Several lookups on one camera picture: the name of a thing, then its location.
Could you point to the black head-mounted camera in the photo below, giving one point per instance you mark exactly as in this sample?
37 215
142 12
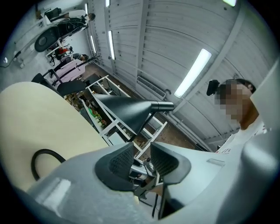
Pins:
213 87

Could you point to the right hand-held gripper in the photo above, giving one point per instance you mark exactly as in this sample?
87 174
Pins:
142 169

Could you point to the person's head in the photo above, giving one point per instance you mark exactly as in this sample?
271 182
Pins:
236 102

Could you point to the green tray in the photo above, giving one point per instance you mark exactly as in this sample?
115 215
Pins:
91 110

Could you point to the pink garment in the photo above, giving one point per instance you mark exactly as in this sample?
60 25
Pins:
67 75

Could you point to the black high-back office chair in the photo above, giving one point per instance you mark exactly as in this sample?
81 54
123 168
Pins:
70 87

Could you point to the round beige pedestal table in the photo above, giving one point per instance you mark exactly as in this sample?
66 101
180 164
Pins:
43 120

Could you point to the white metal shelving rack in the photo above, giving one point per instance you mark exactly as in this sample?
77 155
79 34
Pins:
97 81

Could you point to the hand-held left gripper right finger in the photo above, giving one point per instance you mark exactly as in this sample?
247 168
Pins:
201 179

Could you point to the person's white printed shirt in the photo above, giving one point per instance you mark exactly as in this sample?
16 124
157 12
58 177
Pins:
249 135

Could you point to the ceiling tube light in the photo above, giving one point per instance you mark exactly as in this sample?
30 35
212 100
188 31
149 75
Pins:
107 3
194 72
93 43
111 44
229 2

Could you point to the white ceiling air vent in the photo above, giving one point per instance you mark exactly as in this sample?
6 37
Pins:
151 85

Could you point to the black desk lamp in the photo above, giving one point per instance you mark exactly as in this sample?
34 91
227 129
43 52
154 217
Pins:
127 109

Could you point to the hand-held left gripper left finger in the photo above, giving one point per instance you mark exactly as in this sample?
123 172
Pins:
83 175

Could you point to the black coat rack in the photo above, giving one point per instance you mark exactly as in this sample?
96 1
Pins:
92 59

